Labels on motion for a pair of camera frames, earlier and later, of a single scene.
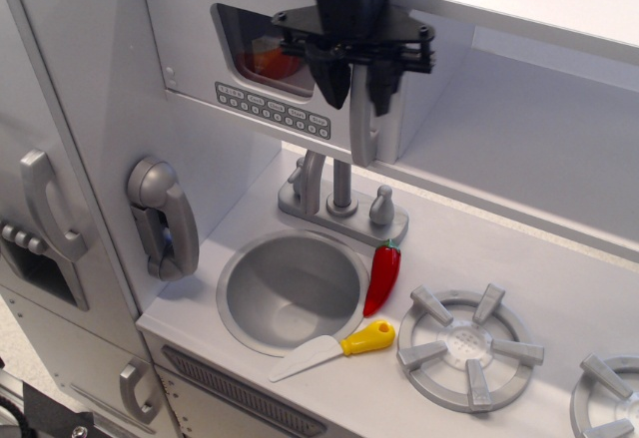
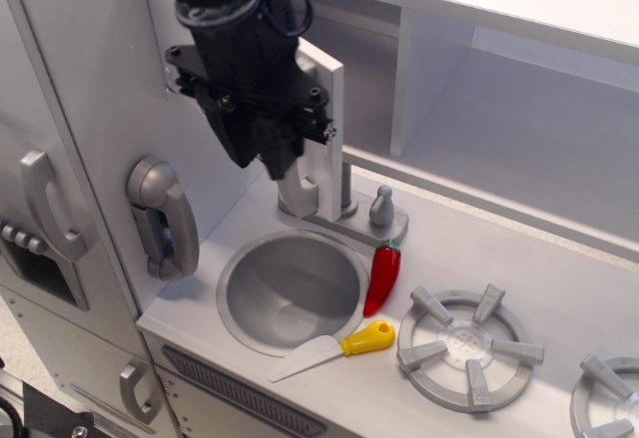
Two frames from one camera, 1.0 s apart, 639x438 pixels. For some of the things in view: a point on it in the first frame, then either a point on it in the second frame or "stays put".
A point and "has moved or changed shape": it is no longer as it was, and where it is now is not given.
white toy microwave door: [217, 44] has moved or changed shape
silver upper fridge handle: [37, 173] stays put
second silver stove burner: [606, 404] stays put
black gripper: [353, 20] to [257, 90]
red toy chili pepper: [384, 273] stays put
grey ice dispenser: [42, 267] stays put
